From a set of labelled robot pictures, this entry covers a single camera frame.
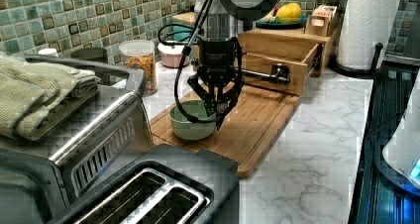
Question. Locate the light green cup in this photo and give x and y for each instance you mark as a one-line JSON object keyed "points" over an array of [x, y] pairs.
{"points": [[186, 130]]}

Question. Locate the bamboo cutting board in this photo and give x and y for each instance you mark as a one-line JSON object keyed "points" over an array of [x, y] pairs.
{"points": [[247, 133]]}

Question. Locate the small white jar lid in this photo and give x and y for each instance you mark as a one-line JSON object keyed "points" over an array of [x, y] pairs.
{"points": [[48, 52]]}

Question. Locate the small wooden tea box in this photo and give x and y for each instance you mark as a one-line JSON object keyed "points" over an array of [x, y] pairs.
{"points": [[322, 21]]}

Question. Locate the folded beige towel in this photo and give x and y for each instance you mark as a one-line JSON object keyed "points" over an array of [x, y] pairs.
{"points": [[36, 96]]}

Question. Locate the teal plate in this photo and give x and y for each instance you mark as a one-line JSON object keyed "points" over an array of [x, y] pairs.
{"points": [[273, 23]]}

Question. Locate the red and white fruit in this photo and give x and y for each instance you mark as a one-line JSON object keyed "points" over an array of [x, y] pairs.
{"points": [[274, 12]]}

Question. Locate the black two-slot toaster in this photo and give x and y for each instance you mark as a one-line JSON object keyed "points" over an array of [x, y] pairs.
{"points": [[167, 185]]}

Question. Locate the stainless toaster oven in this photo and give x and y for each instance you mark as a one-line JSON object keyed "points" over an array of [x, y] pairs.
{"points": [[41, 178]]}

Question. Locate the pink pot with white lid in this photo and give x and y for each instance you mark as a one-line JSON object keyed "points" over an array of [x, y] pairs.
{"points": [[170, 55]]}

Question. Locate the wooden drawer box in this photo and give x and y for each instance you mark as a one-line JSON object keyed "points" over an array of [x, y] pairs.
{"points": [[305, 55]]}

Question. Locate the black drawer handle bar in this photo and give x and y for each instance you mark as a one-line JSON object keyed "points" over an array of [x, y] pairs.
{"points": [[267, 76]]}

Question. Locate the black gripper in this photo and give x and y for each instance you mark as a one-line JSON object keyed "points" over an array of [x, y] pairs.
{"points": [[218, 53]]}

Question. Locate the glass jar of pasta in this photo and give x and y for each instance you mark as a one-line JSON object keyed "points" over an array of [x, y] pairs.
{"points": [[140, 54]]}

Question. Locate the teal canister with wooden lid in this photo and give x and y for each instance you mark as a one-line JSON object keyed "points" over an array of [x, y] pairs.
{"points": [[183, 23]]}

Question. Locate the paper towel roll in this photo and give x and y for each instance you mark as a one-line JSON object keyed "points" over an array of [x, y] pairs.
{"points": [[366, 24]]}

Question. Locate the yellow fruit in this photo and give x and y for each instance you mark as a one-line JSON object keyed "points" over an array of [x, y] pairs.
{"points": [[289, 13]]}

